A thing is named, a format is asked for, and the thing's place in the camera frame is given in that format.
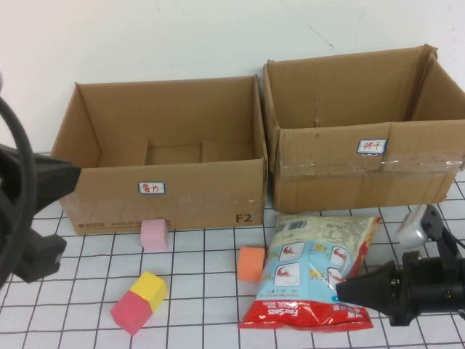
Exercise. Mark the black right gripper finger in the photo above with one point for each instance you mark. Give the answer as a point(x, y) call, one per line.
point(378, 298)
point(378, 278)

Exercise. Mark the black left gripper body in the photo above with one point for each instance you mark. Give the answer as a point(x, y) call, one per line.
point(9, 174)

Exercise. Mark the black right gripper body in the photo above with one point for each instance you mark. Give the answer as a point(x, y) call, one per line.
point(425, 287)

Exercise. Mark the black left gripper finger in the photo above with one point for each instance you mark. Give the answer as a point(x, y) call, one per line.
point(54, 181)
point(41, 258)

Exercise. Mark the red blue shrimp chips bag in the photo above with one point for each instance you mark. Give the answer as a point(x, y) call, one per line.
point(290, 261)

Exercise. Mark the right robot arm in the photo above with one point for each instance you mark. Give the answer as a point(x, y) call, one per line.
point(459, 287)

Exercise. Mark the white sticker label red writing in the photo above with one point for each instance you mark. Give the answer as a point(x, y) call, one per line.
point(371, 147)
point(152, 187)

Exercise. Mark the magenta foam cube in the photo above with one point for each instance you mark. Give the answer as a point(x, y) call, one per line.
point(129, 313)

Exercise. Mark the cardboard box with clear tape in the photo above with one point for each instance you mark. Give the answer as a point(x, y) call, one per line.
point(327, 181)

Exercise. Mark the yellow foam cube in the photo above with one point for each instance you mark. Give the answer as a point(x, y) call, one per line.
point(150, 287)

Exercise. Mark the light pink foam cube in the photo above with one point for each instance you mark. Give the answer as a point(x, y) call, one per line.
point(154, 234)

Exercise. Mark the orange foam cube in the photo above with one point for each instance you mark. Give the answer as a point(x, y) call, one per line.
point(250, 265)

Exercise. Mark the cardboard box with F2 print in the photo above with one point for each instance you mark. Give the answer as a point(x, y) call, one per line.
point(203, 189)

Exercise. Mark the white black grid table mat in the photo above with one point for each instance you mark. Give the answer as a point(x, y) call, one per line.
point(218, 320)

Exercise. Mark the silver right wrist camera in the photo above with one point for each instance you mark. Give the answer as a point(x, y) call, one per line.
point(412, 227)

